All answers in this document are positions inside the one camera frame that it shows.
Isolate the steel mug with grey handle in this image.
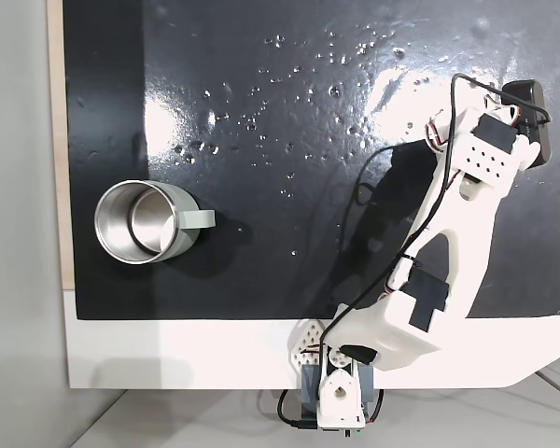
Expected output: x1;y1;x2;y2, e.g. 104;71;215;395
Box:
93;180;216;266

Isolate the red and black base cable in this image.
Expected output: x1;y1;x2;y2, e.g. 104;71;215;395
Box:
364;389;386;425

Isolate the black oval camera box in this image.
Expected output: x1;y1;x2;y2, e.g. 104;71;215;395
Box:
500;79;554;169

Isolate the blue grey table clamp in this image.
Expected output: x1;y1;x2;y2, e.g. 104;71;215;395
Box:
300;365;378;419

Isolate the glossy black table mat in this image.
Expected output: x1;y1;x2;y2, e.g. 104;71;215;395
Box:
63;0;560;322

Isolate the black camera cable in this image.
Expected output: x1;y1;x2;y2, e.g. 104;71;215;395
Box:
319;73;553;370

